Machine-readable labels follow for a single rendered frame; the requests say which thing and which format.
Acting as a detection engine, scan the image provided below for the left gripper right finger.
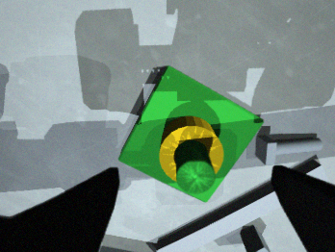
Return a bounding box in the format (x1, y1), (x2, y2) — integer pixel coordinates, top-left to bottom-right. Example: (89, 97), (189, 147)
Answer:
(271, 165), (335, 252)

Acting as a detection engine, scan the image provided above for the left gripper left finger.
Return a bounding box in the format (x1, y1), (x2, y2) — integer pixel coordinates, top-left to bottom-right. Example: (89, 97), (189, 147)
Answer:
(0, 167), (119, 252)

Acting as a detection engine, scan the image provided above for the green square plate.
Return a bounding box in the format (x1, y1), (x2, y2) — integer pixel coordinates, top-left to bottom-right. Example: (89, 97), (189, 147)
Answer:
(118, 65), (264, 202)

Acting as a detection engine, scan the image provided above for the yellow round nut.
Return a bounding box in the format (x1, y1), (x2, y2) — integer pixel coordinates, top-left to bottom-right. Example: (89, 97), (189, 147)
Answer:
(159, 116), (223, 182)

